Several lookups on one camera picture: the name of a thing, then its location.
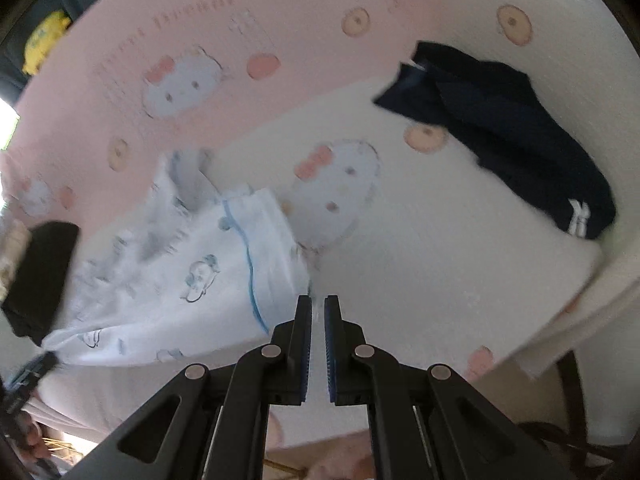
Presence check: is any dark navy garment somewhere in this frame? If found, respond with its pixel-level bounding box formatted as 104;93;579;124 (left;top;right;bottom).
372;41;617;241

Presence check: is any person's left hand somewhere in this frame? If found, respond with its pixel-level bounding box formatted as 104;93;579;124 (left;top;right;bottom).
20;417;56;461

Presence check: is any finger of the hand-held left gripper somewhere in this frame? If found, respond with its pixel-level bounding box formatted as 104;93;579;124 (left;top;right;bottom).
11;351;59;387

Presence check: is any white printed pajama top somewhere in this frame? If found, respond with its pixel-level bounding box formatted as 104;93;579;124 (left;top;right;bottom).
42;149;313;367

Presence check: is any black cloth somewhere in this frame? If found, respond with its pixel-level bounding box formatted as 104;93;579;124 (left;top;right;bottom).
0;220;81;347

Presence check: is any yellow plush toy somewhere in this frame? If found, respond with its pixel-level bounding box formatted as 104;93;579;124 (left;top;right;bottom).
22;10;73;75

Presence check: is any dark furniture leg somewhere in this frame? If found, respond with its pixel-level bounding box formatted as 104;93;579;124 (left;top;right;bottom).
557;350;591;446

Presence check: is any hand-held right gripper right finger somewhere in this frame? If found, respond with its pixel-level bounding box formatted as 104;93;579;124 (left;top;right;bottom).
324;295;571;480

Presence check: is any beige cloth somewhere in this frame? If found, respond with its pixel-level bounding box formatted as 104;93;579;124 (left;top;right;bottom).
0;210;31;306

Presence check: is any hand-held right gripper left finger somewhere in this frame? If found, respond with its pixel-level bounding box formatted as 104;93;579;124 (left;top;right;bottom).
67;295;313;480

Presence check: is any bright window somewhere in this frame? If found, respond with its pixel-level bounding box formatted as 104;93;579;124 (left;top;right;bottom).
0;95;21;153

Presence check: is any pink white printed blanket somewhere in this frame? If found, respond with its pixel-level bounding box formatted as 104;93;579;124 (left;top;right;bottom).
0;0;626;480

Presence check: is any black cable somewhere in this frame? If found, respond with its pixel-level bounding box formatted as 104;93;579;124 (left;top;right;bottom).
520;420;616;461

